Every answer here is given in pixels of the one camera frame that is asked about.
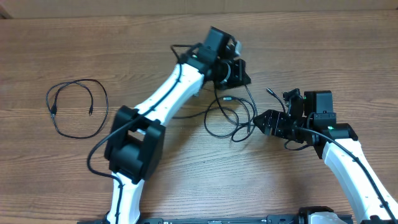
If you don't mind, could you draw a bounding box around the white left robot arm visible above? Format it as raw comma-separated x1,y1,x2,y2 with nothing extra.
104,27,251,223

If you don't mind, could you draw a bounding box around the black USB cable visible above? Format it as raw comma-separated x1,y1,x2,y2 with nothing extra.
172,84,287,143
45,78,109,140

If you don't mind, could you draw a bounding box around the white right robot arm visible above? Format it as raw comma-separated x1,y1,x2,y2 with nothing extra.
253,89,397,223

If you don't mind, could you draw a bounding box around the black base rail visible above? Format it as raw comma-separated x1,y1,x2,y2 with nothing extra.
77,205,354,224

